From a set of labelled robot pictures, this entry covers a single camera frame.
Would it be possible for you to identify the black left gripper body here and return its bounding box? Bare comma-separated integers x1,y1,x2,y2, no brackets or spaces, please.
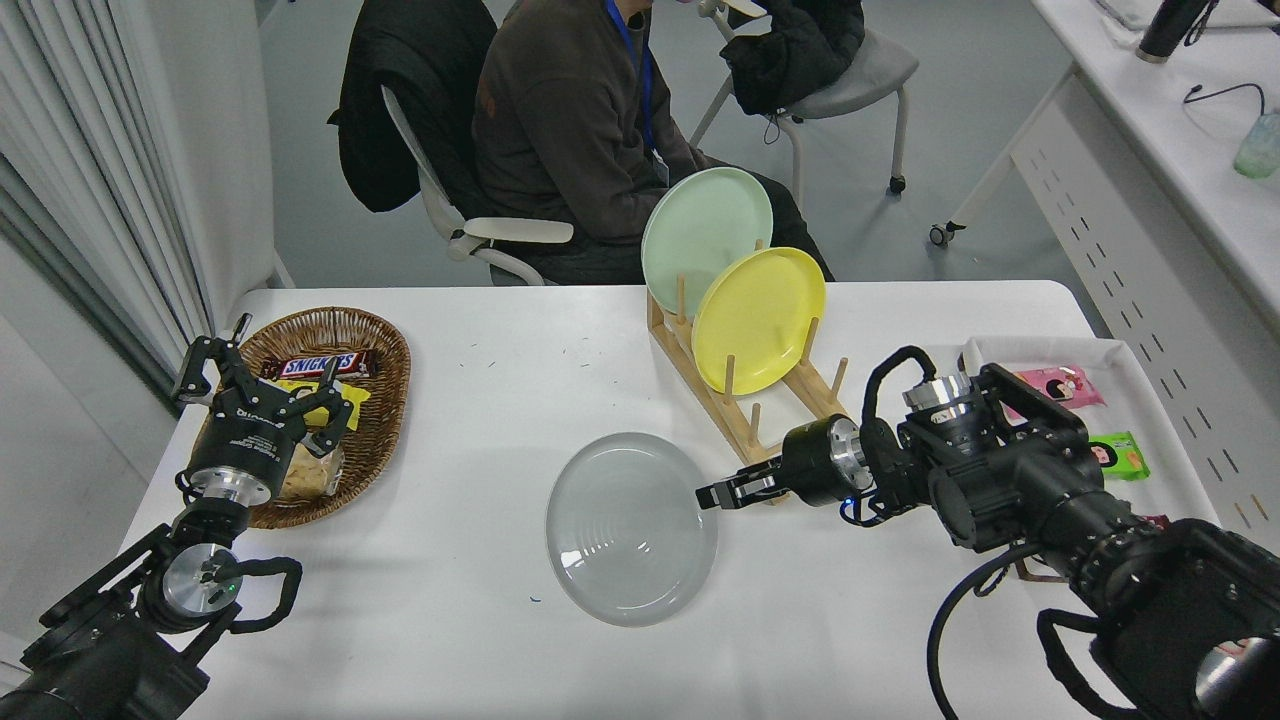
186,398,307,493

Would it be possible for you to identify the white rectangular tray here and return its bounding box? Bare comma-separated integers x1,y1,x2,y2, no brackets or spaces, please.
960,336,1221,531

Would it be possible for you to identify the yellow snack packet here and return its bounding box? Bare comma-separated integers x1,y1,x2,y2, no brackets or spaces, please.
272,378,372,431

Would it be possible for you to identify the pink snack packet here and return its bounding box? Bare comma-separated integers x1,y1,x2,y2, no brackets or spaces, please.
1010,365,1106,409

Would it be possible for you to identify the white office chair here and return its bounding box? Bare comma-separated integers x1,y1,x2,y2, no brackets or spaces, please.
382,85,576,287

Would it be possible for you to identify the pale green plate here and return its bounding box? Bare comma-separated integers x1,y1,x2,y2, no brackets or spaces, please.
641,167,774,319

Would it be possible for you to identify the pale green cup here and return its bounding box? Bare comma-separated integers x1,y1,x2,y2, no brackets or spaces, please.
1233,112,1280,181

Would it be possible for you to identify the grey seat chair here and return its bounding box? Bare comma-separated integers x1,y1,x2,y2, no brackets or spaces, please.
687,0,921,211

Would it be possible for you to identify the black padded bag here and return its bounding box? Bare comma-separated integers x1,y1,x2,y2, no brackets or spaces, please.
720,0,866,117

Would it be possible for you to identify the thin black cable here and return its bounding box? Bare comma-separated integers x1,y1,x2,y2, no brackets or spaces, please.
1184,83,1267,116

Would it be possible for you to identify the wooden plate rack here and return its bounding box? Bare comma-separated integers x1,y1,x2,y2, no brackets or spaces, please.
648,275,853,506

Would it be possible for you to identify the clear bag of crackers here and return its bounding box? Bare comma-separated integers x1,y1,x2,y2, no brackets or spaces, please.
278,440,346,501

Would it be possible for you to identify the white desk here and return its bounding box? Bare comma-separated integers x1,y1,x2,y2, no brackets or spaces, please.
930,0,1280,561

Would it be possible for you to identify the black jacket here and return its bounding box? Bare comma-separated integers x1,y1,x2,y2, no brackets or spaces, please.
328,0,499,213

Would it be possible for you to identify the grey plate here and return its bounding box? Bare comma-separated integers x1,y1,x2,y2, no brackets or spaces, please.
546,432,719,628

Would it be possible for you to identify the pale grey curtain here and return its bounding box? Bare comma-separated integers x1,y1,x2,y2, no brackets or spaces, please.
0,0,216,401

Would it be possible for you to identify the seated person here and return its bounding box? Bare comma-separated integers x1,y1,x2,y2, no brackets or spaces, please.
472,0,833,287

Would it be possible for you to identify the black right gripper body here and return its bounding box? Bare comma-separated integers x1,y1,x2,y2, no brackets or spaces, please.
780,420,840,507

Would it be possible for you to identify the black flask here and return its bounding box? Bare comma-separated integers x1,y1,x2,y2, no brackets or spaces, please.
1135,0,1216,65

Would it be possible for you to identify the Snickers chocolate bar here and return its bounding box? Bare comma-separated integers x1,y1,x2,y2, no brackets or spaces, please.
262,349,381,382

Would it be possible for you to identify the green snack packet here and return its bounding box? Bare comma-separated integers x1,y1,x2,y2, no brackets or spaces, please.
1088,432,1151,481

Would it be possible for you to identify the yellow plate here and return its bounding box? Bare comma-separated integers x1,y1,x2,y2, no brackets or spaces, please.
691,247,827,397

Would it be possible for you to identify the brown wicker basket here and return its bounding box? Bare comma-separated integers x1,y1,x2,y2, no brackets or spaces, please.
215,307,412,530

